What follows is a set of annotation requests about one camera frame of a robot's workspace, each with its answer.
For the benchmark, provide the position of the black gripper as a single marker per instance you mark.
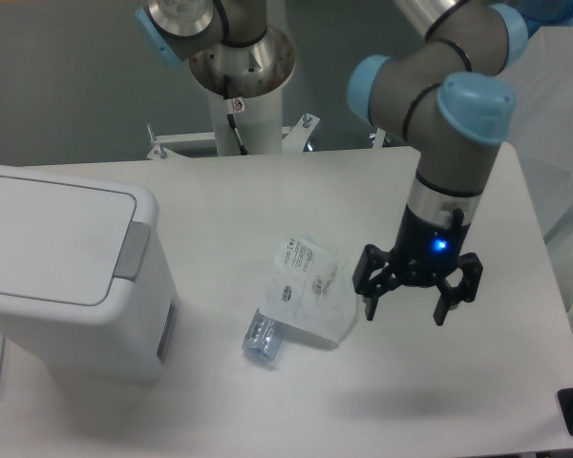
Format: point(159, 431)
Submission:
point(424, 255)

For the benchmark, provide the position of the white push-top trash can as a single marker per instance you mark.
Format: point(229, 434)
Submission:
point(84, 282)

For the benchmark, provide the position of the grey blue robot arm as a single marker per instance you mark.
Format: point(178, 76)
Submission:
point(445, 100)

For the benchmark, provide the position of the white side cabinet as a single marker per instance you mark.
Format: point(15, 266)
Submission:
point(542, 133)

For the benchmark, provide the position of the white clear plastic bag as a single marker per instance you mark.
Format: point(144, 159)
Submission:
point(311, 290)

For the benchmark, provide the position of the blue plastic bag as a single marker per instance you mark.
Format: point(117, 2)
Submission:
point(541, 13)

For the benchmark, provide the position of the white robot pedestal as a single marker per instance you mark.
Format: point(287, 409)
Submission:
point(248, 114)

